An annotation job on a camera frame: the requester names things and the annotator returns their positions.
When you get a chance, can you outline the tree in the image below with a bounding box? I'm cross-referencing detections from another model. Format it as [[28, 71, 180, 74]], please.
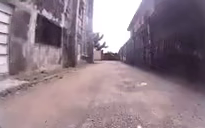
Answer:
[[92, 32, 109, 52]]

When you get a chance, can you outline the brown dirt road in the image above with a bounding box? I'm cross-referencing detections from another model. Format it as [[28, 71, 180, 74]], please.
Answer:
[[0, 60, 205, 128]]

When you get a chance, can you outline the dark building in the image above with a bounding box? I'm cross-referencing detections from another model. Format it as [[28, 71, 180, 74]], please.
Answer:
[[118, 0, 205, 88]]

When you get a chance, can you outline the weathered grey concrete building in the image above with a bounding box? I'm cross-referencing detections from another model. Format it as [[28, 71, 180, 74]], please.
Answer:
[[0, 0, 78, 80]]

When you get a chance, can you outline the tall grey building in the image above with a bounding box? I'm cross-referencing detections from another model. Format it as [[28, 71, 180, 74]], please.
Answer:
[[73, 0, 95, 65]]

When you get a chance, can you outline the grey concrete verge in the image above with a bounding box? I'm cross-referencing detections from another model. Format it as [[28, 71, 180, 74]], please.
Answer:
[[0, 65, 81, 101]]

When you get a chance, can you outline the pale wall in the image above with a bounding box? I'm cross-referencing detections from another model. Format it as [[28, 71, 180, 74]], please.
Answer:
[[93, 49, 104, 62]]

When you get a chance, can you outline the dark low wall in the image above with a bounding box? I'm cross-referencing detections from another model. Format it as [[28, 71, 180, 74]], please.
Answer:
[[101, 51, 121, 62]]

